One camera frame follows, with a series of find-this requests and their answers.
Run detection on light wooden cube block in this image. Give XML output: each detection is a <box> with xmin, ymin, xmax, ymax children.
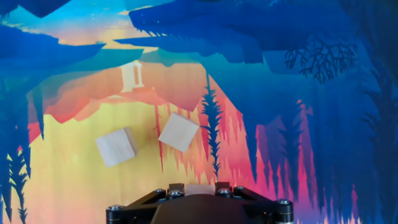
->
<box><xmin>95</xmin><ymin>126</ymin><xmax>139</xmax><ymax>168</ymax></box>
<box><xmin>185</xmin><ymin>183</ymin><xmax>216</xmax><ymax>197</ymax></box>
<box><xmin>157</xmin><ymin>111</ymin><xmax>200</xmax><ymax>153</ymax></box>

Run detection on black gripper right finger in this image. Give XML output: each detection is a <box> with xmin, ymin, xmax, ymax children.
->
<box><xmin>214</xmin><ymin>182</ymin><xmax>295</xmax><ymax>224</ymax></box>

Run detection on sunset forest printed cloth mat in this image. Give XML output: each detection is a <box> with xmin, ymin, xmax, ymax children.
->
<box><xmin>0</xmin><ymin>0</ymin><xmax>398</xmax><ymax>224</ymax></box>

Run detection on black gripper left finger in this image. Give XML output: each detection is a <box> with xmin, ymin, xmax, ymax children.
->
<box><xmin>105</xmin><ymin>182</ymin><xmax>186</xmax><ymax>224</ymax></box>

